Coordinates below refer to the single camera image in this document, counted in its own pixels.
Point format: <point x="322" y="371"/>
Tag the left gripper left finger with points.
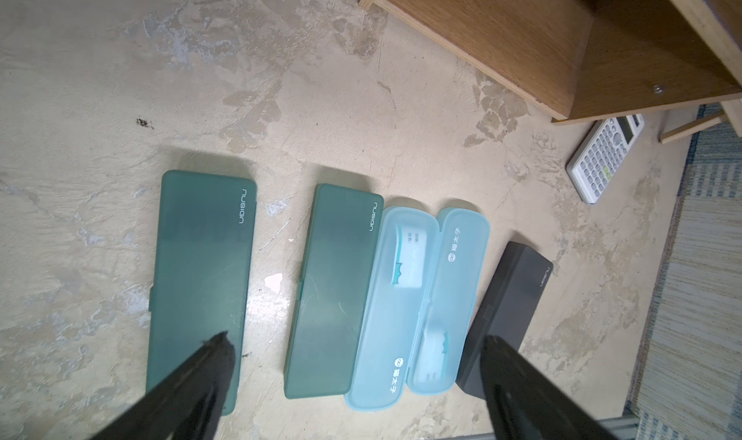
<point x="187" y="404"/>

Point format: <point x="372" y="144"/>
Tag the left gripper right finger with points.
<point x="523" y="404"/>

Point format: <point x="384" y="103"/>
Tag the dark green pencil case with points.
<point x="203" y="254"/>
<point x="339" y="255"/>

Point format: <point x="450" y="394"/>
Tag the black pencil case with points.
<point x="506" y="309"/>

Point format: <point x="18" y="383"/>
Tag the light blue pencil case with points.
<point x="399" y="283"/>
<point x="460" y="254"/>

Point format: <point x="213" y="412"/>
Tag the wooden three-tier shelf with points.
<point x="584" y="60"/>

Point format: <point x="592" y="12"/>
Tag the white calculator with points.
<point x="601" y="154"/>

